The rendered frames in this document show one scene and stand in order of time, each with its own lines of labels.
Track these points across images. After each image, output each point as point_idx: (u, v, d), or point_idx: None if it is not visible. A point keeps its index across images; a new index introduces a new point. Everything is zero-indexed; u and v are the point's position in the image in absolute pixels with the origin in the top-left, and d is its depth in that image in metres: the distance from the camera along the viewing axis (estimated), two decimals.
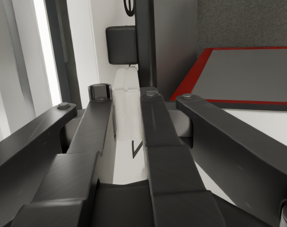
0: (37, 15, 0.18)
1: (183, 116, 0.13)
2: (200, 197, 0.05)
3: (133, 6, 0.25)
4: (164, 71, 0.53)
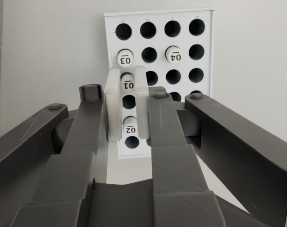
0: None
1: (192, 115, 0.13)
2: (202, 197, 0.05)
3: None
4: None
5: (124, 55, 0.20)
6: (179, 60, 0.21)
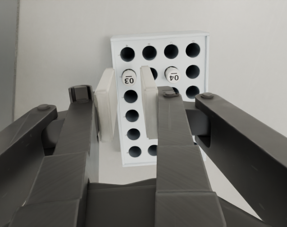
0: None
1: (202, 115, 0.13)
2: (204, 197, 0.05)
3: None
4: None
5: (128, 75, 0.23)
6: (177, 80, 0.23)
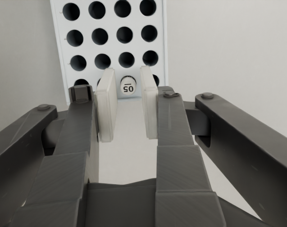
0: None
1: (202, 115, 0.13)
2: (204, 197, 0.05)
3: None
4: None
5: None
6: None
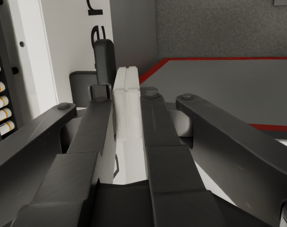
0: None
1: (183, 116, 0.13)
2: (200, 197, 0.05)
3: None
4: None
5: None
6: None
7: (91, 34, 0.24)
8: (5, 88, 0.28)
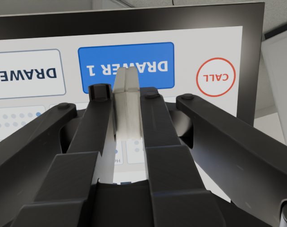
0: None
1: (183, 116, 0.13)
2: (200, 197, 0.05)
3: None
4: None
5: None
6: None
7: None
8: None
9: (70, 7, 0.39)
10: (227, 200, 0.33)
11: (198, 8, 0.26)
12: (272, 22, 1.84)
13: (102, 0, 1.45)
